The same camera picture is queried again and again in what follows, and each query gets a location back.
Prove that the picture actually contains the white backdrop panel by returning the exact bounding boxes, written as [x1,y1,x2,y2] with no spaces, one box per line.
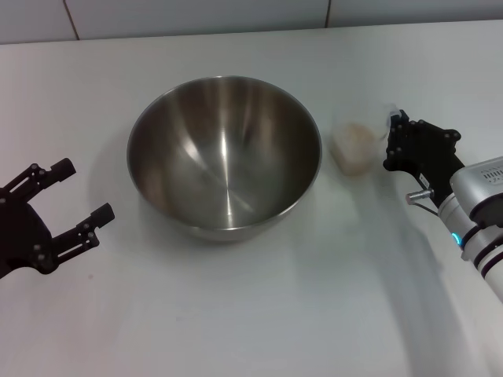
[64,0,332,41]
[325,0,503,30]
[0,0,79,46]

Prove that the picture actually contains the stainless steel mixing bowl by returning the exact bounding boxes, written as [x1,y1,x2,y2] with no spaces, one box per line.
[126,75,323,243]

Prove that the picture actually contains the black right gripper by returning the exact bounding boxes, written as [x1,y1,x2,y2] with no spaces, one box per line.
[383,109,468,208]

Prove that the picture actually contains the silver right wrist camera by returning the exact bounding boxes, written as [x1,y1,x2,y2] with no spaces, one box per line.
[449,156,503,229]

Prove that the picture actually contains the right gripper cable with connector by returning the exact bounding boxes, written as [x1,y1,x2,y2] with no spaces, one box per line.
[406,188,441,216]

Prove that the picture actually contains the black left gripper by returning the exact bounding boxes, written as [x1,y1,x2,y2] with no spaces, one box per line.
[0,157,116,280]

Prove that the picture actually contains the white uncooked rice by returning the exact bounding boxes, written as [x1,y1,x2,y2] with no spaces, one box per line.
[332,122,376,176]

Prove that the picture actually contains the clear plastic measuring cup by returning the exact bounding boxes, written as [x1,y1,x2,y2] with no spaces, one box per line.
[329,101,402,177]

